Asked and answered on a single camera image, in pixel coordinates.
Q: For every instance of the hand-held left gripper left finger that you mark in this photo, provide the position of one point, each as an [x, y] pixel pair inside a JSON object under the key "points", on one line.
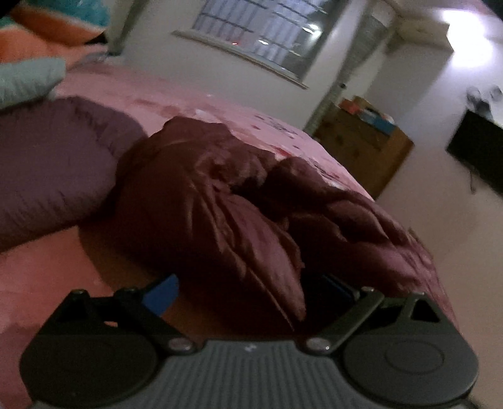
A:
{"points": [[162, 295]]}

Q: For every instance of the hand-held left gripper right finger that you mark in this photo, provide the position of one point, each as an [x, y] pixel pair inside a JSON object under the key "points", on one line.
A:
{"points": [[341, 287]]}

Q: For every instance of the wooden cabinet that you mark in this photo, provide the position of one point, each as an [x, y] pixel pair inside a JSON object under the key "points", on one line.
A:
{"points": [[361, 153]]}

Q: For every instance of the purple pillow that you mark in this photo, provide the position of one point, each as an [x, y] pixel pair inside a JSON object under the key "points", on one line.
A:
{"points": [[55, 165]]}

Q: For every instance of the orange box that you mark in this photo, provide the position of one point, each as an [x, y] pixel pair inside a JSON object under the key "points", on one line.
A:
{"points": [[347, 106]]}

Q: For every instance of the tan cardboard box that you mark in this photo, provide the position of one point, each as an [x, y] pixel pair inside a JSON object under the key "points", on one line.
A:
{"points": [[363, 103]]}

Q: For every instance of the pink printed blanket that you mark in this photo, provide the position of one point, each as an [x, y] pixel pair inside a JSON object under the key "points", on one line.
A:
{"points": [[157, 92]]}

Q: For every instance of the pale teal cloth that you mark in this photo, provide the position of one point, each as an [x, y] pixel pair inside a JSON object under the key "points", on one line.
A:
{"points": [[27, 80]]}

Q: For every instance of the barred window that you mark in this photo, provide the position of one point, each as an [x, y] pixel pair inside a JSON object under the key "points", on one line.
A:
{"points": [[267, 27]]}

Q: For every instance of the teal plush cloth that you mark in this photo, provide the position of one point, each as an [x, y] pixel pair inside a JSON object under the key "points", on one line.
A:
{"points": [[86, 10]]}

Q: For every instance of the wall-mounted television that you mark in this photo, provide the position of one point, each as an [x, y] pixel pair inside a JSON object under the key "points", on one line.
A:
{"points": [[477, 145]]}

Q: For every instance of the dark wall ornament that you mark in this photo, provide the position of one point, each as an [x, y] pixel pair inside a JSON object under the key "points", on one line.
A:
{"points": [[474, 98]]}

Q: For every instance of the round wall ornament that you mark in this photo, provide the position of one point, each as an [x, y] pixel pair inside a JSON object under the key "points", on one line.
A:
{"points": [[496, 94]]}

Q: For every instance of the wall air conditioner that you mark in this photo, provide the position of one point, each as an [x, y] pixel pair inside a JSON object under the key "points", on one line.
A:
{"points": [[420, 30]]}

